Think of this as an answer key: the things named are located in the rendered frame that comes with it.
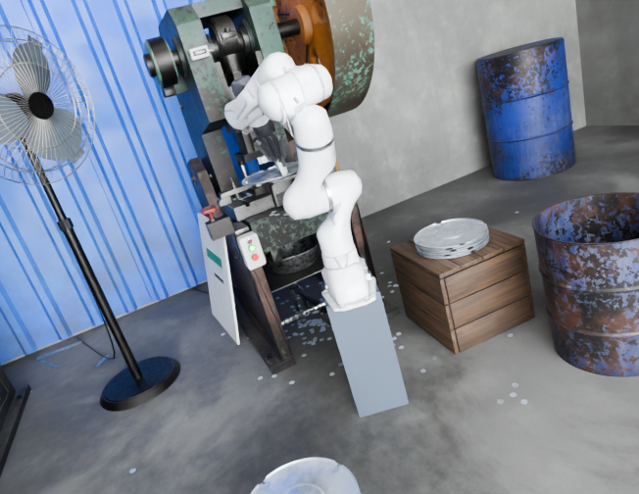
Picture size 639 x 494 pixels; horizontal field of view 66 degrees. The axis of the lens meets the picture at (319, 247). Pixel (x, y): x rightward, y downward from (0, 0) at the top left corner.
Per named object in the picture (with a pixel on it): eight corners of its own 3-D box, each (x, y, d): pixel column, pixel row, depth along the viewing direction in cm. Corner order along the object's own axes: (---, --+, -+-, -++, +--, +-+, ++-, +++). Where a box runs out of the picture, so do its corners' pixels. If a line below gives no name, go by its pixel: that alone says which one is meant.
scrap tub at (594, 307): (718, 340, 160) (719, 202, 144) (628, 400, 147) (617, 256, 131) (602, 299, 197) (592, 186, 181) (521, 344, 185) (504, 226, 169)
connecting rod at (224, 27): (263, 95, 206) (236, 7, 194) (235, 103, 202) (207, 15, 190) (250, 97, 224) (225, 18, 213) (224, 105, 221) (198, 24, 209)
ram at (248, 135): (282, 143, 211) (262, 73, 201) (250, 154, 207) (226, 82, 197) (270, 142, 226) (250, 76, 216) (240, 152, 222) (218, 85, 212)
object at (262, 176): (316, 166, 203) (316, 164, 203) (250, 188, 196) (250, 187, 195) (294, 161, 229) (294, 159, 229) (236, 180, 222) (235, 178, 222)
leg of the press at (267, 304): (297, 364, 215) (229, 166, 185) (273, 375, 212) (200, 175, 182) (244, 298, 298) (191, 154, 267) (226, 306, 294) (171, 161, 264)
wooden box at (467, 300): (535, 317, 198) (524, 238, 187) (455, 355, 190) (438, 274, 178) (475, 285, 235) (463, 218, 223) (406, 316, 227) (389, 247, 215)
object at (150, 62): (310, 45, 211) (298, 0, 204) (157, 88, 191) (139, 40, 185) (295, 49, 226) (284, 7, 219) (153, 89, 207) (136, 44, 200)
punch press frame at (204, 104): (365, 288, 228) (279, -27, 183) (280, 327, 216) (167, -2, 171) (303, 250, 299) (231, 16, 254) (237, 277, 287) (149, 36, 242)
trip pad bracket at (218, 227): (245, 258, 202) (229, 213, 195) (222, 267, 199) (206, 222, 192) (241, 254, 207) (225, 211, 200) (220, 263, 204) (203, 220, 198)
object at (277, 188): (312, 201, 203) (303, 170, 199) (281, 213, 199) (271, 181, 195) (291, 194, 226) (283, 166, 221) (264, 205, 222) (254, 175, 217)
